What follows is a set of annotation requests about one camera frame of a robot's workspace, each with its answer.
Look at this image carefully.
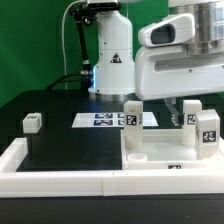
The white marker sheet with tags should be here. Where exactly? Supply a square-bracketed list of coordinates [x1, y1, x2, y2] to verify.
[72, 112, 158, 128]

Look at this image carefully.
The white square table top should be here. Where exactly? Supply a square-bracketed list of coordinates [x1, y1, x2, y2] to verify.
[121, 129, 224, 170]

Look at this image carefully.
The white U-shaped fence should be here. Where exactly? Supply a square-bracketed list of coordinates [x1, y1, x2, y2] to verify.
[0, 138, 224, 198]

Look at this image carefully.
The white cable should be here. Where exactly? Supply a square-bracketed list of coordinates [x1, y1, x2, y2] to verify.
[61, 0, 84, 90]

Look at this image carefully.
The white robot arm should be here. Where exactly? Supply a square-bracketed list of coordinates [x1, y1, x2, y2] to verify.
[87, 0, 224, 125]

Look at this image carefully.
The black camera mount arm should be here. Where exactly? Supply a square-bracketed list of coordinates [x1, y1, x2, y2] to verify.
[69, 3, 97, 76]

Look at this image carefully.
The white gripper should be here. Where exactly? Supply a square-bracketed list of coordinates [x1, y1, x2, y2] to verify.
[135, 13, 224, 126]

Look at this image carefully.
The black cable bundle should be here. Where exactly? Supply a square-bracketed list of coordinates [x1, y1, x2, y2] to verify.
[45, 73, 93, 91]

